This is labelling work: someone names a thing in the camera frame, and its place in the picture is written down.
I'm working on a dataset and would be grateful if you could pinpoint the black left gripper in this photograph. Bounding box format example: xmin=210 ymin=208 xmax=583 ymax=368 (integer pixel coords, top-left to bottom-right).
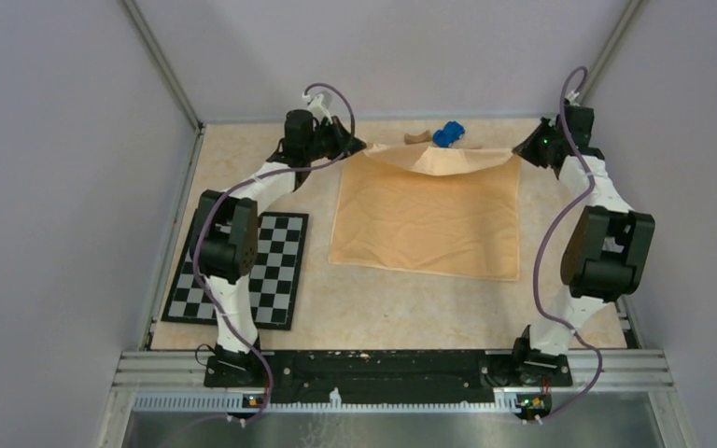
xmin=303 ymin=115 xmax=365 ymax=161

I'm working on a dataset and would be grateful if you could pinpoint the orange cloth napkin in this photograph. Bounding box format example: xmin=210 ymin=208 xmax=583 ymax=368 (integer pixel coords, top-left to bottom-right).
xmin=330 ymin=144 xmax=521 ymax=282

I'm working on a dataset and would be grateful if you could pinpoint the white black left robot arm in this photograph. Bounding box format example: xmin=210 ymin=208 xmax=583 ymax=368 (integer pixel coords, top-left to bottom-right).
xmin=190 ymin=109 xmax=366 ymax=386

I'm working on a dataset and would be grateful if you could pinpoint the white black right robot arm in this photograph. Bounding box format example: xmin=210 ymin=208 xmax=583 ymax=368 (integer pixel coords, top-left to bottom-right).
xmin=510 ymin=103 xmax=655 ymax=385

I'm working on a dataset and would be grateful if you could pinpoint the small brown wooden piece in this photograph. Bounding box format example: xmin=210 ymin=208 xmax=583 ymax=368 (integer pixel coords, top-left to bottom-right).
xmin=403 ymin=130 xmax=432 ymax=146

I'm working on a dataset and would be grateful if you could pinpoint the blue toy car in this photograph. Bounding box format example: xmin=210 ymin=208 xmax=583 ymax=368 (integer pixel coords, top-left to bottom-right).
xmin=431 ymin=120 xmax=465 ymax=148

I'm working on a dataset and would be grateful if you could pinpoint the black white checkerboard mat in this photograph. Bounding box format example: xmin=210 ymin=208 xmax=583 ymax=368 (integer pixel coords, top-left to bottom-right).
xmin=160 ymin=212 xmax=309 ymax=330

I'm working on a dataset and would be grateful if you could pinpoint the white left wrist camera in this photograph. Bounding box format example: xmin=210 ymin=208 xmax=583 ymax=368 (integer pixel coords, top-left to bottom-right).
xmin=302 ymin=91 xmax=332 ymax=123

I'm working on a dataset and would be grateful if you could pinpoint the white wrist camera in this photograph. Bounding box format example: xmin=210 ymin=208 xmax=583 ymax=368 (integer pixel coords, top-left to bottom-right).
xmin=565 ymin=90 xmax=581 ymax=105
xmin=302 ymin=91 xmax=332 ymax=123

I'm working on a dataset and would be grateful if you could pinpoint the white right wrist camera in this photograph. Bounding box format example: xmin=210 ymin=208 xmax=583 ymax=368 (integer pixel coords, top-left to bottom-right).
xmin=565 ymin=90 xmax=581 ymax=105

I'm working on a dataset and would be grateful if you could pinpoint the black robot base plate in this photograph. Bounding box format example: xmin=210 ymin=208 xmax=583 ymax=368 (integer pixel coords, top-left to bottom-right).
xmin=204 ymin=349 xmax=574 ymax=406

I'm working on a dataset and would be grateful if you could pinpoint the aluminium front frame rail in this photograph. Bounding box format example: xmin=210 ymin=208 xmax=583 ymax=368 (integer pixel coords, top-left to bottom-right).
xmin=97 ymin=349 xmax=697 ymax=447

